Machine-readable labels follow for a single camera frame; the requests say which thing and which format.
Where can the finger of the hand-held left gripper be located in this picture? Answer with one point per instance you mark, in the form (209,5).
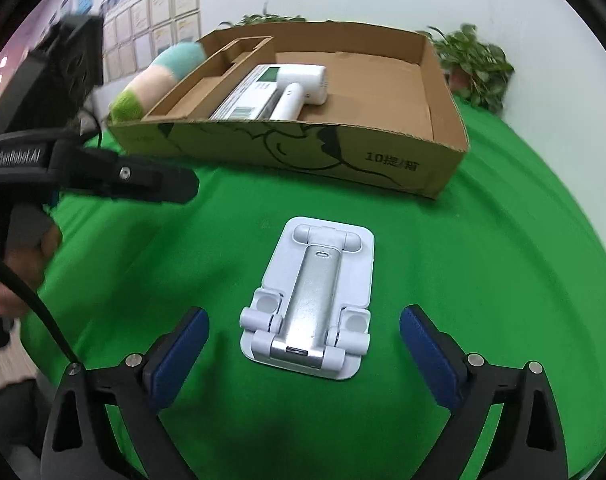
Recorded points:
(133,175)

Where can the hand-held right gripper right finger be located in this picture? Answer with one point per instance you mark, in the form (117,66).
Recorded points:
(430,355)

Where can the white green medicine box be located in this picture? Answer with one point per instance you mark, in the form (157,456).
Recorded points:
(248,92)

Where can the large shallow cardboard box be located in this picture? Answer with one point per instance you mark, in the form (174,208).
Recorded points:
(383,110)

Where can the white lint roller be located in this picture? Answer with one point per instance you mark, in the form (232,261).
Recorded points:
(303,77)

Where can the small kraft cardboard box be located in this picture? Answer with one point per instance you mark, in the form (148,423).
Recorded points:
(203,87)

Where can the green potted plant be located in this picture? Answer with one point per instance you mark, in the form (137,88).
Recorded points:
(473,65)
(263,19)

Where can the person's left hand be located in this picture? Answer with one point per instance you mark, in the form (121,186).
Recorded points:
(28,265)

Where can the green tablecloth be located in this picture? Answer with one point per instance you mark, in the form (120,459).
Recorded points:
(483,260)

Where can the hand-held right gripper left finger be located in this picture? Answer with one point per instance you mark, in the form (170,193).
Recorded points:
(178,355)

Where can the white folding phone stand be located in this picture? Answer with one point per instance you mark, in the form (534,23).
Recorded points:
(313,285)

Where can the pastel plush toy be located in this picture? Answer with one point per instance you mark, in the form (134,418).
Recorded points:
(153,80)

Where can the wall of framed certificates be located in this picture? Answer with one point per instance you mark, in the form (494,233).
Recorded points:
(158,0)

